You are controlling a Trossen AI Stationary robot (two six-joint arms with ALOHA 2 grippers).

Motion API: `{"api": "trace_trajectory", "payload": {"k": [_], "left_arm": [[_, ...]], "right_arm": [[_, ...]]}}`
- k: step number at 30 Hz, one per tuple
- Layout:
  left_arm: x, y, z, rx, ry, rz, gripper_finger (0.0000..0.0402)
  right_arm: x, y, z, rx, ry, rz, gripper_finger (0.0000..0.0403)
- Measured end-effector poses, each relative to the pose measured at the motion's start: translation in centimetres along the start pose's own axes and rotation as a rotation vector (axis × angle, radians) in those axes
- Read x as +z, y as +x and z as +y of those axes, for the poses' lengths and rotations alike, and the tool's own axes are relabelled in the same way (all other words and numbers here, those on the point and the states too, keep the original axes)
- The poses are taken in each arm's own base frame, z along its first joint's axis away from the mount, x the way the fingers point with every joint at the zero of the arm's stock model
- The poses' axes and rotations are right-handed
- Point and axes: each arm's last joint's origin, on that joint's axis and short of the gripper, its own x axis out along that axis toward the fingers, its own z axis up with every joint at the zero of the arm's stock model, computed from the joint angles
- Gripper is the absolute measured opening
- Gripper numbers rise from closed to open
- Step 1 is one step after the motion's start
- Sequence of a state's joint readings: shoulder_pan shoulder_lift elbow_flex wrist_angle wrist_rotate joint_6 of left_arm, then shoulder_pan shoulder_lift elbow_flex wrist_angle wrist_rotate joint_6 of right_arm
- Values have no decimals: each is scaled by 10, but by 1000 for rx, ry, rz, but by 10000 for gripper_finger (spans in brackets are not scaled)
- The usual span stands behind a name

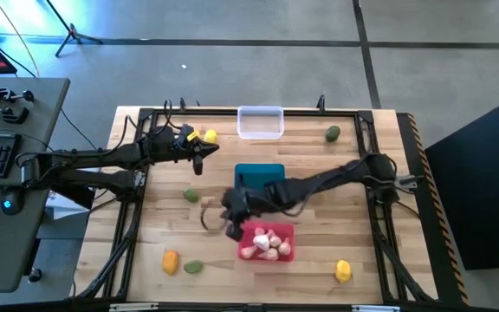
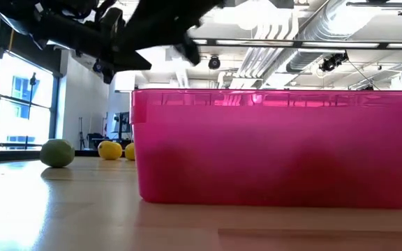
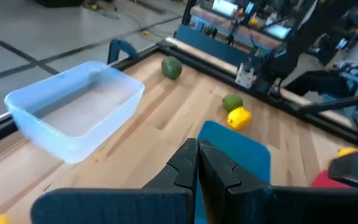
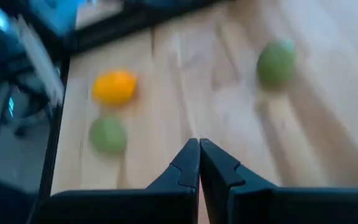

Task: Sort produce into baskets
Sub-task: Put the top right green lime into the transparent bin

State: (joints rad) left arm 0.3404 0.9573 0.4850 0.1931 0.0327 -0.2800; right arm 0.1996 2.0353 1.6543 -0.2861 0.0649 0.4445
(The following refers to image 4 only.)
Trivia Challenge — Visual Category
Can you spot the orange lemon-shaped fruit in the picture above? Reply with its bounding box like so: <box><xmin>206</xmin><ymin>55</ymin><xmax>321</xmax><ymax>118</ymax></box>
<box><xmin>91</xmin><ymin>68</ymin><xmax>139</xmax><ymax>107</ymax></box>

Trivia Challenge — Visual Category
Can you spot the green lime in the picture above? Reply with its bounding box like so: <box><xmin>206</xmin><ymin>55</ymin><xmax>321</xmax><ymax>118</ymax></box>
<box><xmin>255</xmin><ymin>39</ymin><xmax>298</xmax><ymax>91</ymax></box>
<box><xmin>88</xmin><ymin>115</ymin><xmax>128</xmax><ymax>156</ymax></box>

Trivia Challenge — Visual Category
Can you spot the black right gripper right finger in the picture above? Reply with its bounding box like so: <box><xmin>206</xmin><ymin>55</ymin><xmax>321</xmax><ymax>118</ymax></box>
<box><xmin>200</xmin><ymin>138</ymin><xmax>358</xmax><ymax>224</ymax></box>

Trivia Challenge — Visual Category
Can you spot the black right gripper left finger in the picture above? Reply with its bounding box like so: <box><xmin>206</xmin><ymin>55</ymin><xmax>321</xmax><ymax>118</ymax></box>
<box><xmin>37</xmin><ymin>138</ymin><xmax>200</xmax><ymax>224</ymax></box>

